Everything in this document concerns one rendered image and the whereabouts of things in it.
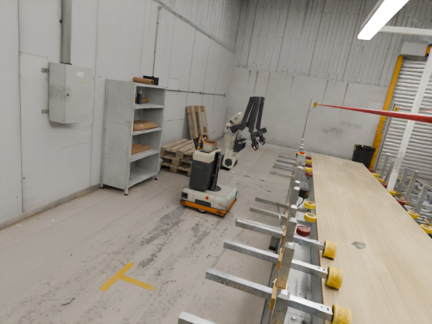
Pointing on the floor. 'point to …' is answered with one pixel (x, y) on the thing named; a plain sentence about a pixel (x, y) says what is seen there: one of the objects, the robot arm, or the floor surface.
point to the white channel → (416, 93)
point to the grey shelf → (155, 103)
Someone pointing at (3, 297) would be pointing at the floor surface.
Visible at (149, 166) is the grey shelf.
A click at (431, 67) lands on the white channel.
